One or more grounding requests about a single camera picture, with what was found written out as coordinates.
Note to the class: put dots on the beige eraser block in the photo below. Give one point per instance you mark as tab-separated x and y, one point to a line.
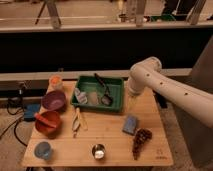
93	98

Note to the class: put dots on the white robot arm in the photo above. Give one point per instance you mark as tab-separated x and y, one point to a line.
196	102

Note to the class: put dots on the green plastic tray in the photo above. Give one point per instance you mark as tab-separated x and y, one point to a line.
90	84

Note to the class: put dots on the black ladle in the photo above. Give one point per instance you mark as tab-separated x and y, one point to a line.
106	99

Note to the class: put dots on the blue white packet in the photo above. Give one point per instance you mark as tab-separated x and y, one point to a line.
80	96

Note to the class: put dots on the blue sponge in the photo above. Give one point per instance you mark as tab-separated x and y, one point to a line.
130	124

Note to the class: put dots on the wooden tongs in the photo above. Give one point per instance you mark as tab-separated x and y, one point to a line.
78	122

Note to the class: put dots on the purple bowl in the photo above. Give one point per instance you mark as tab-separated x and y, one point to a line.
53	100

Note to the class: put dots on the small metal cup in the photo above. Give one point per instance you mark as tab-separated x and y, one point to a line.
98	151

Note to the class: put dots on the red bowl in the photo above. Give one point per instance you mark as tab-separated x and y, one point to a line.
51	116

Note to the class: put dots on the red spatula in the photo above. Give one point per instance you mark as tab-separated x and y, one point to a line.
44	120

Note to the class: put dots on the blue power adapter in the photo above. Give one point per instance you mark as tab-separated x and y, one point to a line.
29	112

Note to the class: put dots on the blue plastic cup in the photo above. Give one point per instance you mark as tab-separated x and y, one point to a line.
43	150

